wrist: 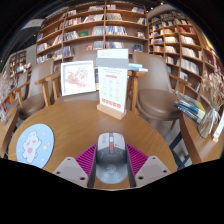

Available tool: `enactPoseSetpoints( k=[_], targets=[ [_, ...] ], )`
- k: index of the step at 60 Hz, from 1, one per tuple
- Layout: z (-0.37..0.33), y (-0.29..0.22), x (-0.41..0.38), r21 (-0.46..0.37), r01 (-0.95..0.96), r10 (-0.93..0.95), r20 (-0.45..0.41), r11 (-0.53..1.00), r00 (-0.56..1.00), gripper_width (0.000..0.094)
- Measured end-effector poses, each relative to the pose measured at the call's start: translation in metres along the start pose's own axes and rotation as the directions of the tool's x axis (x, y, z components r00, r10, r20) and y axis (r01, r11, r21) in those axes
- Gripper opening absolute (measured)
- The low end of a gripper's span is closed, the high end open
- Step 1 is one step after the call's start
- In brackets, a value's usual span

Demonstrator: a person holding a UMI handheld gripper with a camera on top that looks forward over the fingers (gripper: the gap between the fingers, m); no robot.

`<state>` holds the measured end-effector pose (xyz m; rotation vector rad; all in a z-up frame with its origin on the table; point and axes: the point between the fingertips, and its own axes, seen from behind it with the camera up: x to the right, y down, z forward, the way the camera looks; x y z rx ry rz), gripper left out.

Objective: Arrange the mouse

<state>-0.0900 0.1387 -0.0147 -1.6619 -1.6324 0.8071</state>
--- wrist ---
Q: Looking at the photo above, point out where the white framed pink floral picture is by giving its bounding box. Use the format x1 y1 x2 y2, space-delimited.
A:
60 60 98 97

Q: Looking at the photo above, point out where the round light blue mouse pad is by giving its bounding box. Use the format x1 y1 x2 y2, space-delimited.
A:
15 123 55 169

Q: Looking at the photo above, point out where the white sign in wooden stand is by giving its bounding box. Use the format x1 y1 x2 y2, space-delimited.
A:
95 48 130 121

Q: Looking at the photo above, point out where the white hanging ceiling sign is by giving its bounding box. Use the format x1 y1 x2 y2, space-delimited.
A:
21 18 46 30

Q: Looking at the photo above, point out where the light blue book stack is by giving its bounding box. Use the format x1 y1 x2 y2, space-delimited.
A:
128 62 149 73

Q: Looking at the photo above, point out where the brown padded wooden armchair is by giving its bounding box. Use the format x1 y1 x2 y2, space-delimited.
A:
9 59 56 121
49 49 148 113
131 51 193 131

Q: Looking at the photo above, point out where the grey computer mouse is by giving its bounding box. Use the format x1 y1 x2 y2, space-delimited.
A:
95 132 129 185

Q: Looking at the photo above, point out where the stack of books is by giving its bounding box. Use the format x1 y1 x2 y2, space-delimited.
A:
173 91 207 124

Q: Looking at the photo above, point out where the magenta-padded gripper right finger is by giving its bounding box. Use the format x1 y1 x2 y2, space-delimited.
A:
125 143 173 189

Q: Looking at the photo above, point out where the wide wooden bookshelf unit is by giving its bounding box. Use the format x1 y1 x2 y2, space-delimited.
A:
34 1 149 66

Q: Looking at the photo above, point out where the dark covered book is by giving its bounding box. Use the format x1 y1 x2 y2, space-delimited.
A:
94 68 100 91

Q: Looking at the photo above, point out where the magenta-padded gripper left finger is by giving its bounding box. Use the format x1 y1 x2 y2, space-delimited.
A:
53 143 99 189

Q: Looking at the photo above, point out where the small white and red sign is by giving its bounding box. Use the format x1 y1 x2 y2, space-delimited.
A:
211 111 224 144

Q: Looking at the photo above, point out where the distant wooden bookshelf unit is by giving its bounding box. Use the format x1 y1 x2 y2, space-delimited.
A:
8 49 28 81

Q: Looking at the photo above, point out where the tall wooden bookshelf unit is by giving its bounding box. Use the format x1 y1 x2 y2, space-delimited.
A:
148 9 224 101

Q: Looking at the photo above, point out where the round wooden side table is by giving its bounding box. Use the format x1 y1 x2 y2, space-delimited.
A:
179 111 224 164
0 99 20 159

